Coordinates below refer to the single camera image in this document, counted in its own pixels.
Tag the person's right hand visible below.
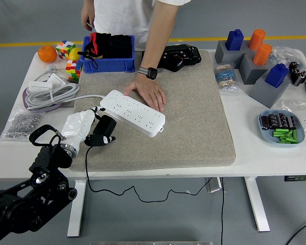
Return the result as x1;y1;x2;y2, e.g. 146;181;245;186
81;5;95;32

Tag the person's left hand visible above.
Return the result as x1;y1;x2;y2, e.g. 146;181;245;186
123;73;167;112

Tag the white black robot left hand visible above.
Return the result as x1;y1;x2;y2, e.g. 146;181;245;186
60;106;117;152

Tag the white power strip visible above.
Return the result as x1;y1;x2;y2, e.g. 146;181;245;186
99;89;166;138

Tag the black plug adapter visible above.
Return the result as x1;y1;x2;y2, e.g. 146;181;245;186
93;114;117;138

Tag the thin black plug cord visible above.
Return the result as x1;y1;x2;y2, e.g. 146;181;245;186
84;145;215;204

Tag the black wrist watch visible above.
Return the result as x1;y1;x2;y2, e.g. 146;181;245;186
138;66;158;80

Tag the person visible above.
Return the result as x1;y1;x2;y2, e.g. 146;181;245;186
93;0;192;52

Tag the yellow lemon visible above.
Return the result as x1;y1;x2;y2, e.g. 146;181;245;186
68;47;82;61

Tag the white-edged puzzle cube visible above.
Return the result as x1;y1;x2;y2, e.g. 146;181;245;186
56;40;77;61

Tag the grey-brown mat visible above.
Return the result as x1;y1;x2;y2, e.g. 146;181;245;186
65;50;237;172

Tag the blue plastic bin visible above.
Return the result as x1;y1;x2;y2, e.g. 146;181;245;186
80;35;136;74

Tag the black machine housing part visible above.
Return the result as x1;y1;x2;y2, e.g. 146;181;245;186
142;43;202;72

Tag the bag of metal screws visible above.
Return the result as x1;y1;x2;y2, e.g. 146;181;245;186
0;109;45;142

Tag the white rectangular box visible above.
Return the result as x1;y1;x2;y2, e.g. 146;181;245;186
28;81;53;94

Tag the stickerless colourful puzzle cube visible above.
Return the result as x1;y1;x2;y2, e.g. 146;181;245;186
65;60;83;82

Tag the orange fruit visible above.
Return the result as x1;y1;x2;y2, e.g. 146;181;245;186
37;45;58;63

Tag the bag of resistors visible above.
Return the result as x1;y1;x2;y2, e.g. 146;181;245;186
213;63;239;92

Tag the white table leg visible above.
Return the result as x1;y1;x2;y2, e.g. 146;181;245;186
67;180;87;238
244;176;271;232

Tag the grey block holder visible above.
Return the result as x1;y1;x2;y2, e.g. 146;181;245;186
239;53;271;85
241;40;257;56
248;68;291;108
214;40;247;69

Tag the blue square peg block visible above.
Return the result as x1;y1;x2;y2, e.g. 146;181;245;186
225;29;245;51
264;63;290;89

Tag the metal box under table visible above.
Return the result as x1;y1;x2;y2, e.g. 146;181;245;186
205;177;224;193

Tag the orange cylinder peg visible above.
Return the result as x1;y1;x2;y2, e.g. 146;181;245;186
252;43;273;66
248;29;267;51

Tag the light blue tray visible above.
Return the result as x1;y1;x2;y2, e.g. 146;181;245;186
258;109;306;148

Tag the clear plastic bag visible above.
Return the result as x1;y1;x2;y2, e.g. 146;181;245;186
270;45;306;97

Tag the bundle of black cylinders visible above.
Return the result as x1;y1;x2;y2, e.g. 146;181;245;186
288;61;306;86

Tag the table height control panel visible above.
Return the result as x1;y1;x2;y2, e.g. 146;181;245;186
284;175;306;182

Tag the thick white power cable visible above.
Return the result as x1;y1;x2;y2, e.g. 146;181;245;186
24;65;106;112

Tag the white square wall plate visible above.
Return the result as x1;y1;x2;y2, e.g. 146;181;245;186
46;73;67;89

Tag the purple ring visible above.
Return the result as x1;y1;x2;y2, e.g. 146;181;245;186
22;89;62;113

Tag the black floor cable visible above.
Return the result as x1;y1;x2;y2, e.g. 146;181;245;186
220;177;225;245
287;218;306;245

